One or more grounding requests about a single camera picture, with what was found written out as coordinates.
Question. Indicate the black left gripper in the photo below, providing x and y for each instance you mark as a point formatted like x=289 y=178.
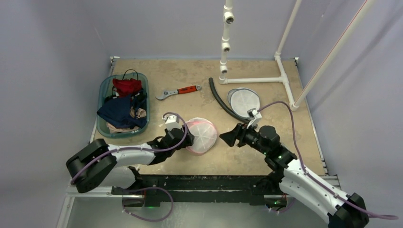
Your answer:
x=187 y=141

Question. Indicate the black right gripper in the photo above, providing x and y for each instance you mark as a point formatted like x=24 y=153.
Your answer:
x=239 y=135

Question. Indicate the pink trimmed mesh laundry bag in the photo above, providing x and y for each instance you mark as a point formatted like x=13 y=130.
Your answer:
x=205 y=135

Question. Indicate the white mesh laundry bag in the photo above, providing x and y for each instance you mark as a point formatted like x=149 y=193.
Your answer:
x=241 y=100

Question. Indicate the pink lace bra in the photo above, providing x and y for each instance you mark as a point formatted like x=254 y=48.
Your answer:
x=140 y=113

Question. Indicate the navy blue bra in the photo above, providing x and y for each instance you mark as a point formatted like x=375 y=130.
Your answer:
x=122 y=113

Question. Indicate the red lace bra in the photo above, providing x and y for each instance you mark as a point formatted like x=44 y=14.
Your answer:
x=125 y=87

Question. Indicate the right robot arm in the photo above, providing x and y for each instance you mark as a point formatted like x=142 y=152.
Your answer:
x=334 y=206

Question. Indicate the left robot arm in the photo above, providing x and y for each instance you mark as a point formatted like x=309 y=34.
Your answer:
x=100 y=163

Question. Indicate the teal plastic bin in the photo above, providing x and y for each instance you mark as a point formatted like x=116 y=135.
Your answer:
x=101 y=123

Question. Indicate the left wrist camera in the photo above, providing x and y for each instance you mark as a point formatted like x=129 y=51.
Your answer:
x=171 y=122

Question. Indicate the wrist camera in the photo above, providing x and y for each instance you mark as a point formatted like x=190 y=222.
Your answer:
x=171 y=122
x=255 y=116

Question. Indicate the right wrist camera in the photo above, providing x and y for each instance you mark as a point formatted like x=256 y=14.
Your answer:
x=255 y=116

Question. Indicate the red handled adjustable wrench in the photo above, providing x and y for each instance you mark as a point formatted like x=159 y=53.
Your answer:
x=184 y=90

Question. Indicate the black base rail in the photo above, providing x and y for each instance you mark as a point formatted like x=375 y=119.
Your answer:
x=156 y=189

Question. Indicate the white PVC pipe frame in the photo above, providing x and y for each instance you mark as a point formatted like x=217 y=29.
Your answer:
x=228 y=19

